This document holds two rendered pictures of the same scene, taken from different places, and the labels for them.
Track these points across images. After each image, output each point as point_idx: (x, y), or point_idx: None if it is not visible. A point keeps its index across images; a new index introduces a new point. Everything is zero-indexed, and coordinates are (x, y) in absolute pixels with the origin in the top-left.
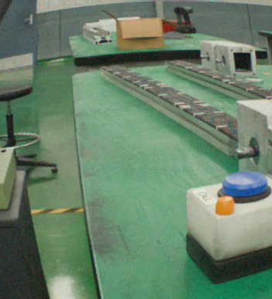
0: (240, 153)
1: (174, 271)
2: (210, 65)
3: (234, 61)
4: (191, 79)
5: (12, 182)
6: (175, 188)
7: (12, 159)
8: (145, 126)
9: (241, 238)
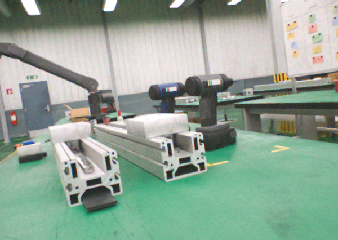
0: (45, 140)
1: (14, 163)
2: (90, 124)
3: (97, 120)
4: None
5: None
6: None
7: None
8: (44, 142)
9: (23, 152)
